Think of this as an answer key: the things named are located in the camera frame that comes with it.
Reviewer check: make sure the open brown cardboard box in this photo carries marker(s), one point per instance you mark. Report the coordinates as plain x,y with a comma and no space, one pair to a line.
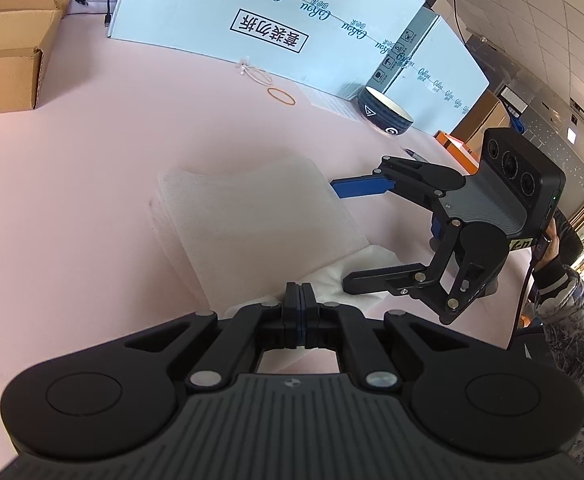
6,60

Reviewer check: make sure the person's right hand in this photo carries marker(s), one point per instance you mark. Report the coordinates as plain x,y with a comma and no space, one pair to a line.
551,240

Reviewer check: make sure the orange rubber band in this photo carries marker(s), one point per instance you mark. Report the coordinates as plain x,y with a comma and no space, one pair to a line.
272,94

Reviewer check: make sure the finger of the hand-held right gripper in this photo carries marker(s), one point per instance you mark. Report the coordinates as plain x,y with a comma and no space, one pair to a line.
387,277
359,186

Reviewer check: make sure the dark blue ceramic bowl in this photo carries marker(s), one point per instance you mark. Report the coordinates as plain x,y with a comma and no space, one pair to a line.
384,117

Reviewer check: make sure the closed brown cardboard box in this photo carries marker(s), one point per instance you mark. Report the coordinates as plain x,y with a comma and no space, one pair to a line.
479,115

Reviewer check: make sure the orange flat box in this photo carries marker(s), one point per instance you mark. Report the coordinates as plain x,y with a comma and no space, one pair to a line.
454,145

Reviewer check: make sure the small light blue carton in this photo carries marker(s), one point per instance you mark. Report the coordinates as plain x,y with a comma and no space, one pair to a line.
452,60

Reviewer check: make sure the large light blue carton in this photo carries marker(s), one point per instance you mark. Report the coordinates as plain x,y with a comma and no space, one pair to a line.
211,0

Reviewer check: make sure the black pen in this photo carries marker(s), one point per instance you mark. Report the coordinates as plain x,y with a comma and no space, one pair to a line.
416,155

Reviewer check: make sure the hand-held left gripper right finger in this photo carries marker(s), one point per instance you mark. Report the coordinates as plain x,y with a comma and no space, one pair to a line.
309,310

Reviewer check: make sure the person's right forearm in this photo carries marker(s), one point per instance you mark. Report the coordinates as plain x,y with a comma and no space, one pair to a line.
572,320

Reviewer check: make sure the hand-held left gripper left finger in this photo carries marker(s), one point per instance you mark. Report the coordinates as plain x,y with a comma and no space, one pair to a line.
290,310

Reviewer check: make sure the white paper sheet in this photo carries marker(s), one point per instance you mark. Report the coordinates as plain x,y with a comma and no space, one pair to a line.
334,106

